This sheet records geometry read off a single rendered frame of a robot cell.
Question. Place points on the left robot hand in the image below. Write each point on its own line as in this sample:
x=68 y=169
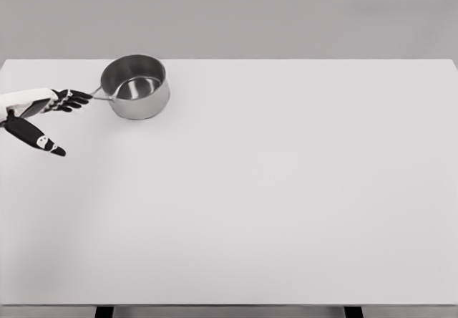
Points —
x=26 y=100

